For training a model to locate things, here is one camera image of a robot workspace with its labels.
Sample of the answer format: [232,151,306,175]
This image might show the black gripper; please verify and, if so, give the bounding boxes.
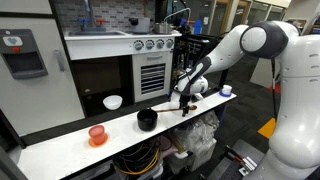
[179,94,193,118]

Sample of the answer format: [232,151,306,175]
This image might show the small blue white cup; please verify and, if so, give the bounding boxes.
[218,84,233,98]

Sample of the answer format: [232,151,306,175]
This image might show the orange plastic cup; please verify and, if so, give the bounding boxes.
[88,124,106,146]

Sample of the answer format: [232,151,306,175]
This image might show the clear plastic bag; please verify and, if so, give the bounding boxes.
[173,111,220,158]

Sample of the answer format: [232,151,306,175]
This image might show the pink soft object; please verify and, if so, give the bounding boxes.
[155,134,179,158]

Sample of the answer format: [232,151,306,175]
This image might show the white bowl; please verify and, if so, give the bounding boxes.
[102,94,123,111]

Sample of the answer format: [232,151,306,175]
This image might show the blue box on kitchen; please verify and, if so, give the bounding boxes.
[179,18,204,36]

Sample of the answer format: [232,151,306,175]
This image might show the silver toy pot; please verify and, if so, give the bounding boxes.
[153,21,175,35]

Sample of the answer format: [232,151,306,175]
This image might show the orange round coaster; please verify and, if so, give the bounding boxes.
[87,133,109,149]

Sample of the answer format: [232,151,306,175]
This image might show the grey toy appliance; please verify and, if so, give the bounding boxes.
[128,17,151,34]

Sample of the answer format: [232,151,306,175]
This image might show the toy kitchen faucet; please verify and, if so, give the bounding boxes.
[77,0,108,33]

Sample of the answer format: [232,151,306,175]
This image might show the black cup with handle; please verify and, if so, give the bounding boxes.
[136,108,159,132]

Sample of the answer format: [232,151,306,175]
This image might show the black metal frame machine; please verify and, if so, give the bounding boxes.
[173,32,232,98]

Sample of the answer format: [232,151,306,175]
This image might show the yellow cable bundle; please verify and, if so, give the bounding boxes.
[114,144,162,176]

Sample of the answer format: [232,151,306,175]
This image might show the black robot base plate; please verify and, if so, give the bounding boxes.
[216,139,266,180]

